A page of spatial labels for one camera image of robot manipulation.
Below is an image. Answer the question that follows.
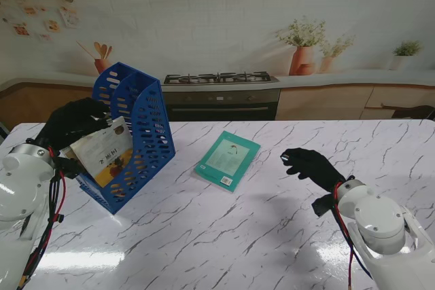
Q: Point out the yellow and white cover book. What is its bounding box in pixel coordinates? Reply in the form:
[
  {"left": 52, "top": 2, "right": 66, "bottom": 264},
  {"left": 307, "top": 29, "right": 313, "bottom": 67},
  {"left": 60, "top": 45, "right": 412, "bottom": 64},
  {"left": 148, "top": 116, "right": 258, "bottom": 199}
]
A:
[{"left": 69, "top": 115, "right": 134, "bottom": 188}]

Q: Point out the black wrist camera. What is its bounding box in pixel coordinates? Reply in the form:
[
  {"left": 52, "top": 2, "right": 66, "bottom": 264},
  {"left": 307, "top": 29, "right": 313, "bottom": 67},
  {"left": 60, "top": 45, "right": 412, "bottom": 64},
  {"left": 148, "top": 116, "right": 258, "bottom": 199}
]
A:
[
  {"left": 56, "top": 157, "right": 86, "bottom": 179},
  {"left": 311, "top": 194, "right": 337, "bottom": 218}
]

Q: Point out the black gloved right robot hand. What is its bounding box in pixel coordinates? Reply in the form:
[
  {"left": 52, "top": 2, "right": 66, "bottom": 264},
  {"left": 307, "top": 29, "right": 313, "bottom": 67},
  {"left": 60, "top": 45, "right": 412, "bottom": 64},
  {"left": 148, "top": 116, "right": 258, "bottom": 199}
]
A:
[{"left": 280, "top": 147, "right": 347, "bottom": 193}]

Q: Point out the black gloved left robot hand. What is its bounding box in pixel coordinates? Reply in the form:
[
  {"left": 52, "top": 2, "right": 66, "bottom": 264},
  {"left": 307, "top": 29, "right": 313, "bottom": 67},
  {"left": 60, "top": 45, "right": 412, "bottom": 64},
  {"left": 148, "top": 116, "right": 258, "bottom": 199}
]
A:
[{"left": 33, "top": 97, "right": 111, "bottom": 151}]

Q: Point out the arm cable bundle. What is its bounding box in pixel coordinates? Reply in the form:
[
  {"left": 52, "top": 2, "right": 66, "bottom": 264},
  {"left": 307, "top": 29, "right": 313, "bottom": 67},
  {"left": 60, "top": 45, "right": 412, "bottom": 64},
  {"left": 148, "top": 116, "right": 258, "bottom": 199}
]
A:
[
  {"left": 15, "top": 147, "right": 67, "bottom": 290},
  {"left": 332, "top": 183, "right": 373, "bottom": 290}
]

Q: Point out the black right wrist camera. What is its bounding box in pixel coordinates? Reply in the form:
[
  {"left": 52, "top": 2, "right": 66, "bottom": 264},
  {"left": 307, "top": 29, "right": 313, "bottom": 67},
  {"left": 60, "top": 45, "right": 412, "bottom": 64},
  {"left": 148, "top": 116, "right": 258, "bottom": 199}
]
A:
[{"left": 311, "top": 194, "right": 337, "bottom": 218}]

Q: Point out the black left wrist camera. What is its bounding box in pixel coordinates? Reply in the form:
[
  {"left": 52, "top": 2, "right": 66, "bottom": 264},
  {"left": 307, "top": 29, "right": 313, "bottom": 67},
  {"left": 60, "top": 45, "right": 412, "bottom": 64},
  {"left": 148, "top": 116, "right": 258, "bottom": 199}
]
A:
[{"left": 56, "top": 157, "right": 86, "bottom": 179}]

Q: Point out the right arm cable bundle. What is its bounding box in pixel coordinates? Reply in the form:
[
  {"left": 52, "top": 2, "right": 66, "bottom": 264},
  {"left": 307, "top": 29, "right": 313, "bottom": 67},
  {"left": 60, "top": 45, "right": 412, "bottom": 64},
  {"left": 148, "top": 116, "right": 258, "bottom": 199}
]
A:
[{"left": 332, "top": 183, "right": 373, "bottom": 290}]

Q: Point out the blue perforated plastic file rack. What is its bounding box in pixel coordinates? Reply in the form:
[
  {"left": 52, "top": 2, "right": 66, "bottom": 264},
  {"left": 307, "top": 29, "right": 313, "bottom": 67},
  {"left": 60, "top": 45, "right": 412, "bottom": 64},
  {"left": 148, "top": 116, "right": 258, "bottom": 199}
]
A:
[{"left": 66, "top": 62, "right": 177, "bottom": 216}]

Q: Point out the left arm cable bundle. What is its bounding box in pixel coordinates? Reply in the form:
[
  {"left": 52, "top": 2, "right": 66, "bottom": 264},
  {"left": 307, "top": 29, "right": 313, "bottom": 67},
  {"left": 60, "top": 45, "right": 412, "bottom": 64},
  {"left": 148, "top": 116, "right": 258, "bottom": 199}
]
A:
[{"left": 15, "top": 147, "right": 67, "bottom": 290}]

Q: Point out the teal cover book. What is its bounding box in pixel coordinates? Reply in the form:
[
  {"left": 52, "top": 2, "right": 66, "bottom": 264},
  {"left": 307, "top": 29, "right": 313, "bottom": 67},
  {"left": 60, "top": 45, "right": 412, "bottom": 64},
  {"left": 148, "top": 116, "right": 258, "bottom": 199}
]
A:
[{"left": 193, "top": 130, "right": 262, "bottom": 194}]

